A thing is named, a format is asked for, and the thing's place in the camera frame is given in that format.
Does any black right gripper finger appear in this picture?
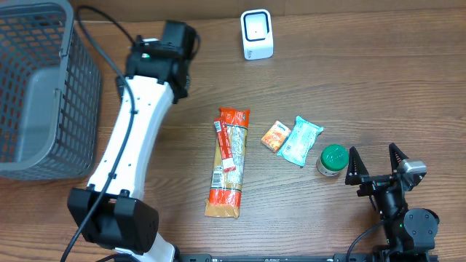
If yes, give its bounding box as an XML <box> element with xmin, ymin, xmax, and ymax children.
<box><xmin>389</xmin><ymin>143</ymin><xmax>408</xmax><ymax>173</ymax></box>
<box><xmin>345</xmin><ymin>147</ymin><xmax>369</xmax><ymax>185</ymax></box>

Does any green lid white jar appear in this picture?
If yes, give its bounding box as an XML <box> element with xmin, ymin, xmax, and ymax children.
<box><xmin>316</xmin><ymin>144</ymin><xmax>349</xmax><ymax>177</ymax></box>

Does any teal snack packet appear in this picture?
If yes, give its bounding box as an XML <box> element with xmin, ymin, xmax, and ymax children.
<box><xmin>277</xmin><ymin>116</ymin><xmax>324</xmax><ymax>167</ymax></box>

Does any small orange box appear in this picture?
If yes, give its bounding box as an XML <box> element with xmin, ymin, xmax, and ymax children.
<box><xmin>261</xmin><ymin>121</ymin><xmax>291</xmax><ymax>152</ymax></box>

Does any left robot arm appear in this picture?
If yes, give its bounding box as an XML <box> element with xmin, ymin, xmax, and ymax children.
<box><xmin>67</xmin><ymin>21</ymin><xmax>200</xmax><ymax>261</ymax></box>

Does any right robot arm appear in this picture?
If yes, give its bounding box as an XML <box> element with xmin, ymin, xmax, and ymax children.
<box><xmin>344</xmin><ymin>143</ymin><xmax>440</xmax><ymax>261</ymax></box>

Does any white barcode scanner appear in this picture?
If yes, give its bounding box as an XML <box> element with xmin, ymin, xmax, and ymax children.
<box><xmin>240</xmin><ymin>9</ymin><xmax>274</xmax><ymax>60</ymax></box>

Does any long orange noodle package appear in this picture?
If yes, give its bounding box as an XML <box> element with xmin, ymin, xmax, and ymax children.
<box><xmin>205</xmin><ymin>108</ymin><xmax>250</xmax><ymax>218</ymax></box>

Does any grey plastic mesh basket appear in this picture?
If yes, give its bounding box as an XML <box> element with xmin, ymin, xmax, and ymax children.
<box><xmin>1</xmin><ymin>0</ymin><xmax>102</xmax><ymax>180</ymax></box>

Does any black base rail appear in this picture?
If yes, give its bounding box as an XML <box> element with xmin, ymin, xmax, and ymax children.
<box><xmin>174</xmin><ymin>253</ymin><xmax>440</xmax><ymax>262</ymax></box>

